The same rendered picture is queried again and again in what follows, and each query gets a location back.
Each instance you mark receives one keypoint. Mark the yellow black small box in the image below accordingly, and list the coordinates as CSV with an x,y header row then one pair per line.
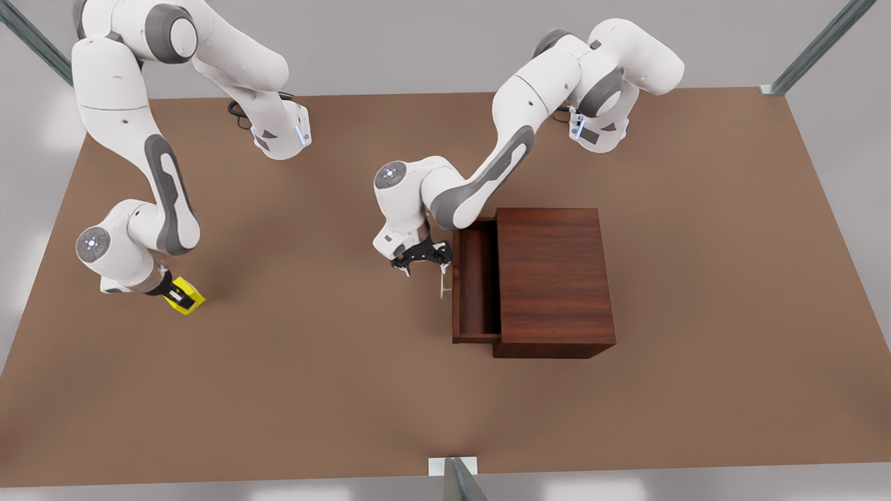
x,y
186,296

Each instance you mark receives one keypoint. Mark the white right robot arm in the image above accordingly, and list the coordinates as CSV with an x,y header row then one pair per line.
x,y
111,97

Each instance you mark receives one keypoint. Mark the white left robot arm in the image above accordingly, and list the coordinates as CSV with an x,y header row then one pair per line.
x,y
529,104

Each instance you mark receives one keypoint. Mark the dark wooden cabinet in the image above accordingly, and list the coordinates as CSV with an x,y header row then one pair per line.
x,y
553,278

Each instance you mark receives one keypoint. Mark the silver frame post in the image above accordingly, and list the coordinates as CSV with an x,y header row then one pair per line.
x,y
38,42
814,49
461,481

